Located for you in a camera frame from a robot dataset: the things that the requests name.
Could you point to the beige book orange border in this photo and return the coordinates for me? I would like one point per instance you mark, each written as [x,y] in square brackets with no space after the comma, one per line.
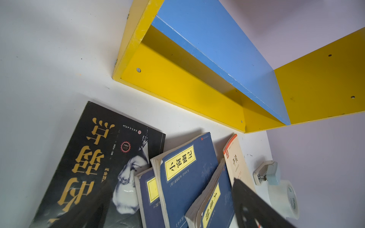
[236,164]

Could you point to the light blue stapler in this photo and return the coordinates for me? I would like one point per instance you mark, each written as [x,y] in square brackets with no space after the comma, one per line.
[268,171]

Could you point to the dark blue book hidden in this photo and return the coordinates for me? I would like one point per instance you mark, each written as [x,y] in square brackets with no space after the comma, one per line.
[148,199]

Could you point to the dark blue book upper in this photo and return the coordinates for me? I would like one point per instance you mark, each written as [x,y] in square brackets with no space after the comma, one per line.
[181,176]

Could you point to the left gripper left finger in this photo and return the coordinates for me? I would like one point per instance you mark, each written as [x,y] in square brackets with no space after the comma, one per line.
[91,212]

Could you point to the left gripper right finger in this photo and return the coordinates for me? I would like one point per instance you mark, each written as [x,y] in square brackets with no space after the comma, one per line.
[251,211]

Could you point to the yellow pink blue bookshelf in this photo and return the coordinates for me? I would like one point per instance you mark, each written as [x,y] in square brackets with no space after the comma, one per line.
[250,65]

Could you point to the clear tape roll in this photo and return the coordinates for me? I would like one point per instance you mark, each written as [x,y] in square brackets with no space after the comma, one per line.
[284,200]

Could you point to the black book gold lettering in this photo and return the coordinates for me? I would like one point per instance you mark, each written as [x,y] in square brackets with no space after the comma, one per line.
[105,147]

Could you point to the dark blue book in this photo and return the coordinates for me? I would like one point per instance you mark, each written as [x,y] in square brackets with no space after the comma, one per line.
[214,207]
[181,176]

